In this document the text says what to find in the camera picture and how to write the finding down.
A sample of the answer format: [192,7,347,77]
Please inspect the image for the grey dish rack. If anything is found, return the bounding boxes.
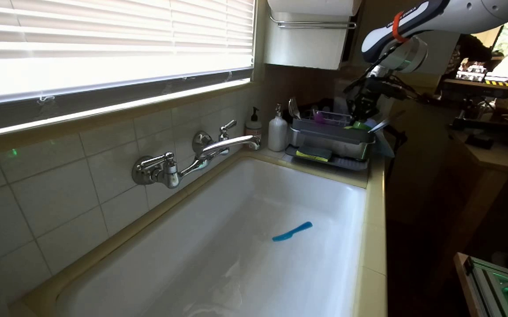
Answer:
[287,114,381,163]

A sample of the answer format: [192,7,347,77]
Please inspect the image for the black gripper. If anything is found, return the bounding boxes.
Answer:
[349,74,409,125]

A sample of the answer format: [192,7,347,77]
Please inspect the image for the yellow sponge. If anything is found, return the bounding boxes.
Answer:
[292,149,333,165]

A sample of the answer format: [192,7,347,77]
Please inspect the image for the dark drain tray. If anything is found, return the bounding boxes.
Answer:
[282,142,374,174]

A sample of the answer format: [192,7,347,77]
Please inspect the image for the white paper towel dispenser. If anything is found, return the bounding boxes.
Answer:
[262,0,363,72]

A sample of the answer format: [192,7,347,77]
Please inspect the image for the white soap bottle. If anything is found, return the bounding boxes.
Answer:
[266,104,291,153]

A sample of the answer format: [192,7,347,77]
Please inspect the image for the wooden side table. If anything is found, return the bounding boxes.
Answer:
[446,123,508,248]

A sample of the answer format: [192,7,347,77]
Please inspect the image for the metal rack with green light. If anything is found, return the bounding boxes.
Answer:
[453,251,508,317]

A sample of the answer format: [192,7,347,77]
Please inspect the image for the small black table item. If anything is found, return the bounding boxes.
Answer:
[464,130,495,149]

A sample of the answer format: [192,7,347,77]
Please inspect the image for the small dark pump bottle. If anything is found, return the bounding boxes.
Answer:
[243,105,264,141]

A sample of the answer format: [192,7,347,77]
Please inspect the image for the metal spoon in rack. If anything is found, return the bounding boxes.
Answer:
[285,96,303,123]

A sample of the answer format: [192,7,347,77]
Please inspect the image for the blue toothbrush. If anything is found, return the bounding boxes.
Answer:
[270,220,314,243]

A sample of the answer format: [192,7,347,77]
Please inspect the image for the white window blinds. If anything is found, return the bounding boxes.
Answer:
[0,0,257,102]

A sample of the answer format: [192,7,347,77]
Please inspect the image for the blue grey cloth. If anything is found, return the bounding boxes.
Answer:
[372,119,409,162]

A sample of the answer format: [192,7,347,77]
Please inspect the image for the chrome wall faucet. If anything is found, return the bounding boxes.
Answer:
[130,118,262,190]

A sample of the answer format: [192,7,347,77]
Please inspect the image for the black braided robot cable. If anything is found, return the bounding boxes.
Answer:
[344,58,444,109]

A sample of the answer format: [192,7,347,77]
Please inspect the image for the white ceramic sink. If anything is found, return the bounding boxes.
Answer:
[53,155,368,317]

